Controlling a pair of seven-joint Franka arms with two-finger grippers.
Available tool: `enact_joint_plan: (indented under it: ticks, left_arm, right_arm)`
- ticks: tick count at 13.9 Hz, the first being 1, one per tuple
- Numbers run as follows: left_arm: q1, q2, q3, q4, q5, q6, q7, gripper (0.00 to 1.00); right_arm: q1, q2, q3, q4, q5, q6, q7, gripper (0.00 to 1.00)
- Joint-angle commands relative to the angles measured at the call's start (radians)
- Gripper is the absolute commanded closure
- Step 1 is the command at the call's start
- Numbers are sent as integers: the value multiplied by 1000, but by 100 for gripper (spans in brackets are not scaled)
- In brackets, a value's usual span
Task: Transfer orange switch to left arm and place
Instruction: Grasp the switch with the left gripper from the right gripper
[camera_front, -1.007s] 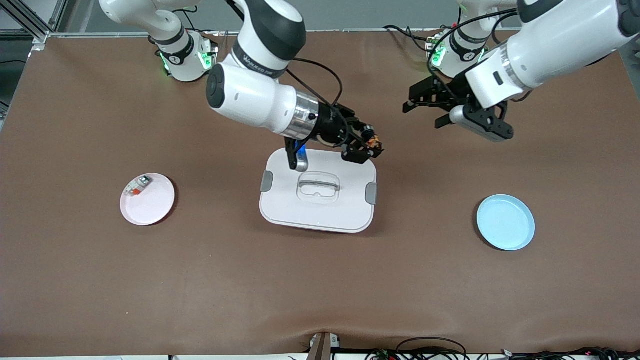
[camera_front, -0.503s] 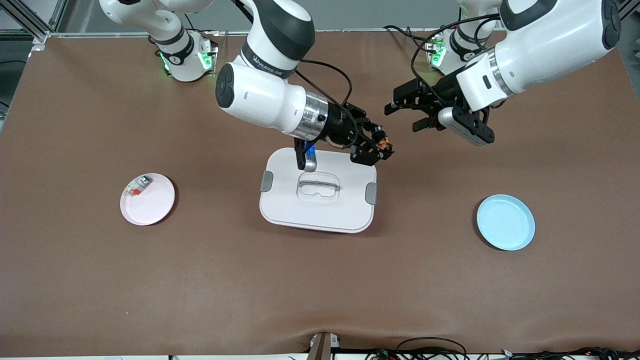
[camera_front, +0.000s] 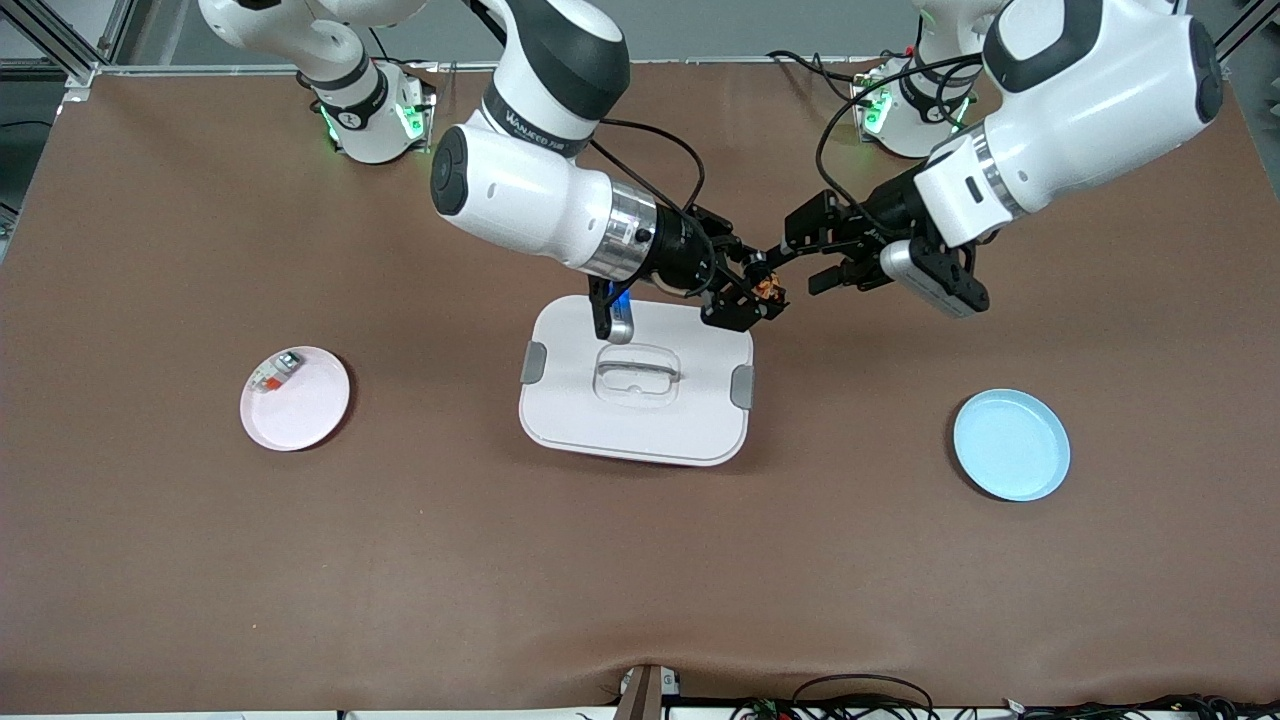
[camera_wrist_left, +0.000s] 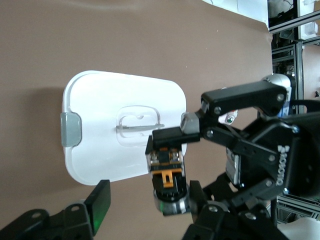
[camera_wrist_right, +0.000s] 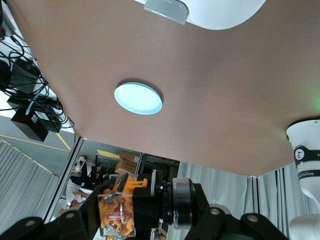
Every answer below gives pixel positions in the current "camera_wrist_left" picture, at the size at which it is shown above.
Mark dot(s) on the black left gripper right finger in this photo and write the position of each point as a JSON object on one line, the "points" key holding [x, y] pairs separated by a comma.
{"points": [[220, 225]]}

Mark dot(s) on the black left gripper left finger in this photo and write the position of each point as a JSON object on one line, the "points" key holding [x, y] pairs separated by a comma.
{"points": [[75, 222]]}

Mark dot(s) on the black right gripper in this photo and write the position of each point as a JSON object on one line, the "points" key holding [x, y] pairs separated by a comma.
{"points": [[300, 155]]}

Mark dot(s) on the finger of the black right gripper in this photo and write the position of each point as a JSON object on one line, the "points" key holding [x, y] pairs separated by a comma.
{"points": [[240, 97]]}

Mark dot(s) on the orange and black switch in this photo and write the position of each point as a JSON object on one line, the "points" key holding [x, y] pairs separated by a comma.
{"points": [[166, 162]]}

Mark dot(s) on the white lidded box grey latches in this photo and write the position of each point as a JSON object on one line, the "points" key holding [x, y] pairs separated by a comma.
{"points": [[100, 112]]}

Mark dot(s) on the brown table mat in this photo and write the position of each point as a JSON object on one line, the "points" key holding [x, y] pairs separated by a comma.
{"points": [[37, 50]]}

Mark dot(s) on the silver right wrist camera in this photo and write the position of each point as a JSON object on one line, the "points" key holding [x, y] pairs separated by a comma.
{"points": [[275, 80]]}

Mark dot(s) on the aluminium frame rack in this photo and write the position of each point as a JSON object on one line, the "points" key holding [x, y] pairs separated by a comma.
{"points": [[298, 62]]}

